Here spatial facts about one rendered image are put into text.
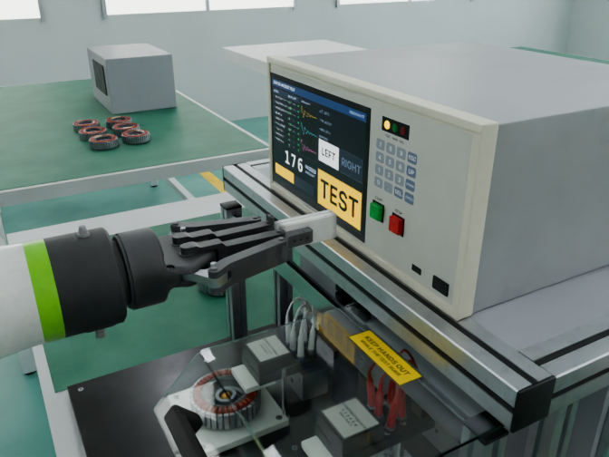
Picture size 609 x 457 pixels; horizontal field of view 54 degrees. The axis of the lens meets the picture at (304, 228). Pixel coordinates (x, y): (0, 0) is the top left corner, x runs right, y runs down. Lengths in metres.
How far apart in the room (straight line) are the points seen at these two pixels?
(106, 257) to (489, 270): 0.37
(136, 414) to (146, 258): 0.53
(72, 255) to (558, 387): 0.45
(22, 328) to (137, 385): 0.58
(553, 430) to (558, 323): 0.11
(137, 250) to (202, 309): 0.77
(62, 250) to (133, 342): 0.72
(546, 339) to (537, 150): 0.18
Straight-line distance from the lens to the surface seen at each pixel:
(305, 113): 0.81
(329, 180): 0.78
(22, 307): 0.54
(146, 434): 1.02
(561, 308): 0.69
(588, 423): 0.74
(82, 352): 1.26
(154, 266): 0.56
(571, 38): 8.46
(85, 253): 0.55
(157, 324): 1.30
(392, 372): 0.63
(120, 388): 1.11
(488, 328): 0.63
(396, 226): 0.66
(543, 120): 0.61
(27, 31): 5.25
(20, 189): 2.17
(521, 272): 0.67
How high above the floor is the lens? 1.46
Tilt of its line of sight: 25 degrees down
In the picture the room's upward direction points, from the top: straight up
